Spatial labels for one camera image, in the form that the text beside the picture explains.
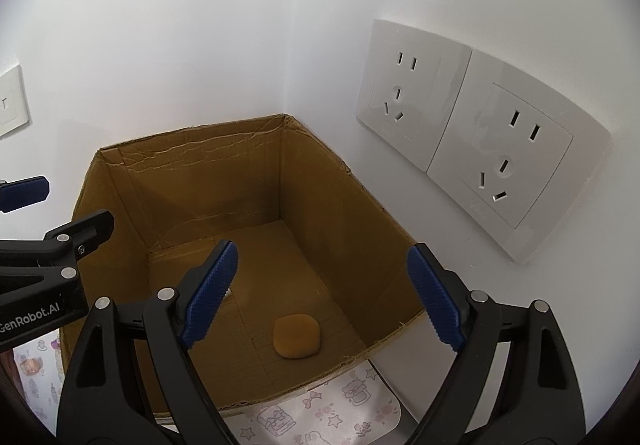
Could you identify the pink printed bear mat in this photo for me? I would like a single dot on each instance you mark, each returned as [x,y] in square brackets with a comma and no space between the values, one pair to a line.
[325,405]

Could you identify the brown cardboard box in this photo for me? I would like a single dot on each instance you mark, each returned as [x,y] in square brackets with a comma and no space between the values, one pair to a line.
[225,165]

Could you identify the orange squishy bun toy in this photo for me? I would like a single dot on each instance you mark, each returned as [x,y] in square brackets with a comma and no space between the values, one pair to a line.
[296,336]

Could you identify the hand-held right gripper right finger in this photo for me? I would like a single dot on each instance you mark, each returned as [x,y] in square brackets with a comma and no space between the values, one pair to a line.
[435,305]

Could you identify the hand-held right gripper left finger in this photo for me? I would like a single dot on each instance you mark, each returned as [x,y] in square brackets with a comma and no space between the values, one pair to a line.
[210,295]

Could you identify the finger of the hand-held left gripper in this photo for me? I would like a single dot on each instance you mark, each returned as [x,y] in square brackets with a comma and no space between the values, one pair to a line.
[27,191]
[75,235]

